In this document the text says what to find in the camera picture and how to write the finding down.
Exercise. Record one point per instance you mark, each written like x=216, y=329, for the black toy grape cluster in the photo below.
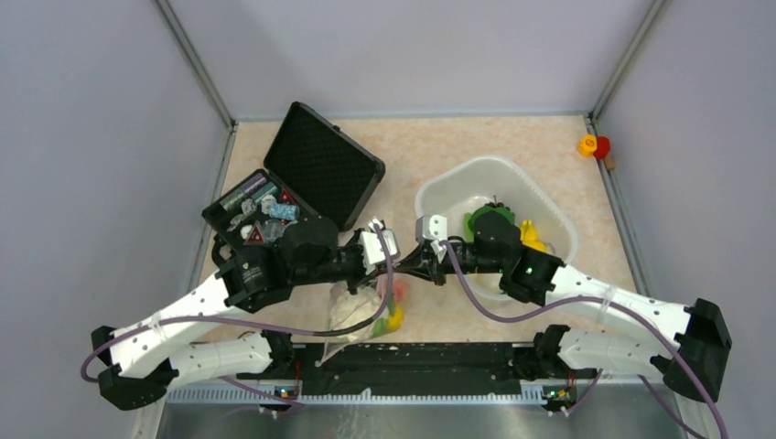
x=495, y=203

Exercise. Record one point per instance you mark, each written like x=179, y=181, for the orange toy piece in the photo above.
x=587, y=146

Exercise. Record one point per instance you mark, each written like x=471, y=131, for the red toy piece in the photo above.
x=603, y=149

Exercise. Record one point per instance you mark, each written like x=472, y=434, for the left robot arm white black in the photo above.
x=206, y=333

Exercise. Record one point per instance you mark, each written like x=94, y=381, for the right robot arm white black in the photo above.
x=687, y=346

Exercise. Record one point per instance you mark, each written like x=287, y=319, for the yellow toy bell pepper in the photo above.
x=530, y=237

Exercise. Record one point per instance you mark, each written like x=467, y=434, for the white oval plastic basket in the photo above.
x=496, y=182

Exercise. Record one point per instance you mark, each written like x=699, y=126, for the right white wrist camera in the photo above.
x=430, y=232

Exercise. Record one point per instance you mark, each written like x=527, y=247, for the black poker chip case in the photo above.
x=312, y=165

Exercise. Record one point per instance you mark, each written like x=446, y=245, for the green toy bok choy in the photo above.
x=470, y=217

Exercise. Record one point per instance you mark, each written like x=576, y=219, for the pink toy peach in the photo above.
x=400, y=290

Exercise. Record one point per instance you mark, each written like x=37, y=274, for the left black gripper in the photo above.
x=362, y=277

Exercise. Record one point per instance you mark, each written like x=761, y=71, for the clear pink-dotted zip bag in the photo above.
x=335, y=344

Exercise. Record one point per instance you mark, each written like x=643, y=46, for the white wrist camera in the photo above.
x=378, y=244
x=430, y=232

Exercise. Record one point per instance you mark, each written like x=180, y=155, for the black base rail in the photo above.
x=418, y=369

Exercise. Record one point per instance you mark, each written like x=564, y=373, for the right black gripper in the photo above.
x=427, y=264

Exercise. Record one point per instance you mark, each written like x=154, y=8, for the white toy cauliflower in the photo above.
x=350, y=309

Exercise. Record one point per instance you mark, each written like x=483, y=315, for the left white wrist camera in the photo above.
x=378, y=244

